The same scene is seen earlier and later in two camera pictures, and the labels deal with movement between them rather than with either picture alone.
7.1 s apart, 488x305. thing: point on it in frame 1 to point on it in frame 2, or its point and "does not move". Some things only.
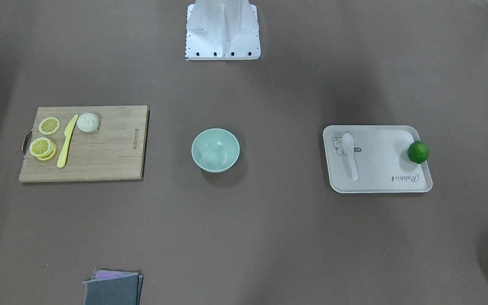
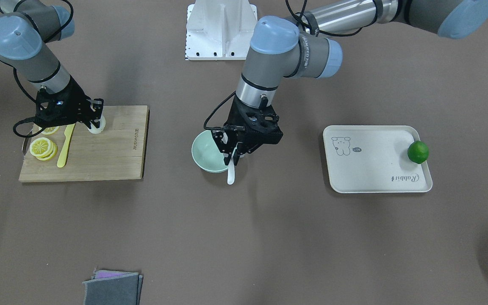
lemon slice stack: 43,148 does not move
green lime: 418,152 does not move
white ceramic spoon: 347,142 to 231,177
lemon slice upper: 49,126 does not move
